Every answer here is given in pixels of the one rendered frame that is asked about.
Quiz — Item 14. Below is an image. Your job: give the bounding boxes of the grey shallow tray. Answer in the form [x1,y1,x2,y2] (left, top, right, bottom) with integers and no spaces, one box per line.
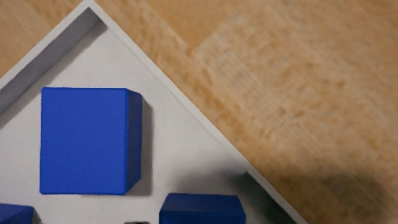
[0,0,308,224]

